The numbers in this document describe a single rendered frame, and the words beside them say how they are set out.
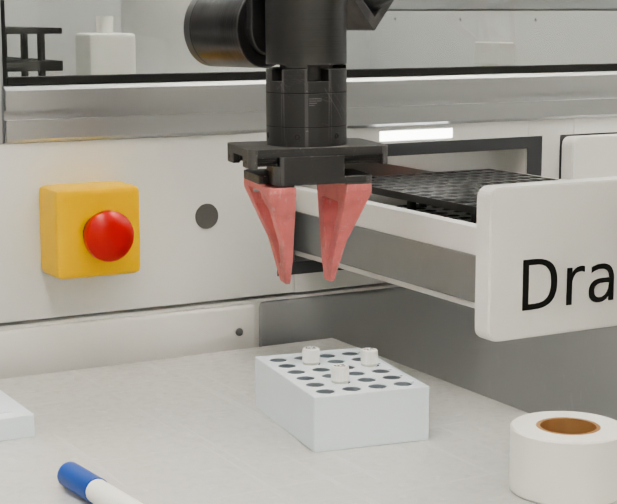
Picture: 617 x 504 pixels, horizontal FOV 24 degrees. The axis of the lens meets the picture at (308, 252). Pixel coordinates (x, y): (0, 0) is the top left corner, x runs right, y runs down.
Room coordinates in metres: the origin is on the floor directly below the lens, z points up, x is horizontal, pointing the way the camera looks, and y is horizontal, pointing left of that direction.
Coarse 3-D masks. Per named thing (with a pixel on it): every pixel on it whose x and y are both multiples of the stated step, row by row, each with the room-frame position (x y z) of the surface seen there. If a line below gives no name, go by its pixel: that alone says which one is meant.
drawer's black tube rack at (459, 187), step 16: (384, 176) 1.33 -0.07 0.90; (400, 176) 1.34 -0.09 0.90; (416, 176) 1.33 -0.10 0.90; (432, 176) 1.33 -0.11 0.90; (448, 176) 1.33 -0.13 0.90; (464, 176) 1.33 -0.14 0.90; (480, 176) 1.33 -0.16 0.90; (496, 176) 1.33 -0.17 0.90; (512, 176) 1.33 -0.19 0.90; (528, 176) 1.33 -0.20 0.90; (384, 192) 1.23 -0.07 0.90; (400, 192) 1.21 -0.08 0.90; (416, 192) 1.21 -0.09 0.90; (432, 192) 1.21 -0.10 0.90; (448, 192) 1.21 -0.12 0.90; (464, 192) 1.22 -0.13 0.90; (416, 208) 1.33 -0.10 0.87; (432, 208) 1.32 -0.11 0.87; (448, 208) 1.15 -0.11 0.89
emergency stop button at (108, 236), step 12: (96, 216) 1.12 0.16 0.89; (108, 216) 1.12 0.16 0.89; (120, 216) 1.13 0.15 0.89; (96, 228) 1.12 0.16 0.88; (108, 228) 1.12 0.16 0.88; (120, 228) 1.13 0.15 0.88; (132, 228) 1.14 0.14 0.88; (84, 240) 1.12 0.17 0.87; (96, 240) 1.12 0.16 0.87; (108, 240) 1.12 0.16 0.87; (120, 240) 1.12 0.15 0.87; (132, 240) 1.13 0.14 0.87; (96, 252) 1.12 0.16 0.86; (108, 252) 1.12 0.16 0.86; (120, 252) 1.13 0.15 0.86
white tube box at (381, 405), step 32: (320, 352) 1.06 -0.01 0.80; (352, 352) 1.06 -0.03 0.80; (256, 384) 1.04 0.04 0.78; (288, 384) 0.98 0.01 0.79; (320, 384) 0.97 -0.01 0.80; (352, 384) 0.97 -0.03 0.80; (384, 384) 0.97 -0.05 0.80; (416, 384) 0.97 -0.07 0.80; (288, 416) 0.98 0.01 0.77; (320, 416) 0.93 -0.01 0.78; (352, 416) 0.94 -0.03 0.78; (384, 416) 0.95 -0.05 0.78; (416, 416) 0.96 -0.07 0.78; (320, 448) 0.93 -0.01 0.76
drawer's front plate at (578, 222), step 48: (480, 192) 1.01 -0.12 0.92; (528, 192) 1.02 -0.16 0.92; (576, 192) 1.04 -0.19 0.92; (480, 240) 1.01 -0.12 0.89; (528, 240) 1.02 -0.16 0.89; (576, 240) 1.04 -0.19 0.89; (480, 288) 1.01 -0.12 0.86; (576, 288) 1.04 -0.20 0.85; (480, 336) 1.01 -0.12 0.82; (528, 336) 1.02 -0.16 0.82
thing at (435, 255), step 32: (384, 224) 1.16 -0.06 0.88; (416, 224) 1.12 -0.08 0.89; (448, 224) 1.08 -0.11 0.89; (320, 256) 1.24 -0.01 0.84; (352, 256) 1.20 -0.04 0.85; (384, 256) 1.15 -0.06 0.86; (416, 256) 1.11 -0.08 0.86; (448, 256) 1.07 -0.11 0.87; (416, 288) 1.12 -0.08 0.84; (448, 288) 1.07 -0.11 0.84
